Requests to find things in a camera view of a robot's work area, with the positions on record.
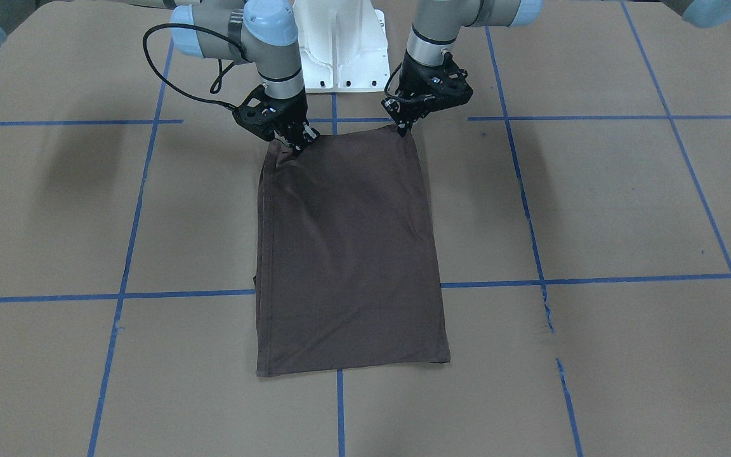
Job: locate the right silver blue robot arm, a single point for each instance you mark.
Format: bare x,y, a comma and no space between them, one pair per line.
263,33

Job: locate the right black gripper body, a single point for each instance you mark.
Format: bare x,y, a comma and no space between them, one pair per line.
292,115

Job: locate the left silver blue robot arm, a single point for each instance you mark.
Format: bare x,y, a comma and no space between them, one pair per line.
437,24

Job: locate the dark brown t-shirt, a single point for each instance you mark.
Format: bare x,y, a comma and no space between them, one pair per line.
347,272

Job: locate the white metal base plate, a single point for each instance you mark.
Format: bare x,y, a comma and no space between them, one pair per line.
343,45

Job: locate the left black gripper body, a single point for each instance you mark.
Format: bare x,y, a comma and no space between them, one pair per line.
405,119

